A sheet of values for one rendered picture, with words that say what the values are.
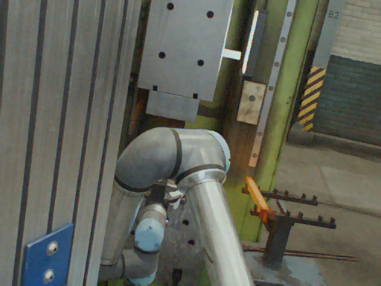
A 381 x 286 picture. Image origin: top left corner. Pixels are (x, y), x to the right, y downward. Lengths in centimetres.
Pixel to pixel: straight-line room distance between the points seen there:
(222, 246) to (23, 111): 57
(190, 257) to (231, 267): 100
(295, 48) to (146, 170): 110
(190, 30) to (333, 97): 620
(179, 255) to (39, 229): 140
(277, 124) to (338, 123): 596
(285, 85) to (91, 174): 143
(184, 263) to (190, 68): 80
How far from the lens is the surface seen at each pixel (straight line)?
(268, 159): 198
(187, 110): 175
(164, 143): 95
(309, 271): 189
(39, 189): 51
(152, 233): 119
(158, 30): 173
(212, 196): 96
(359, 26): 779
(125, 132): 195
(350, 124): 791
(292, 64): 191
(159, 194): 135
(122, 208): 105
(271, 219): 150
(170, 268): 194
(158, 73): 174
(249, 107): 188
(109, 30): 54
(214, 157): 100
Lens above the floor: 154
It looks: 15 degrees down
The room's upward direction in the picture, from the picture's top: 11 degrees clockwise
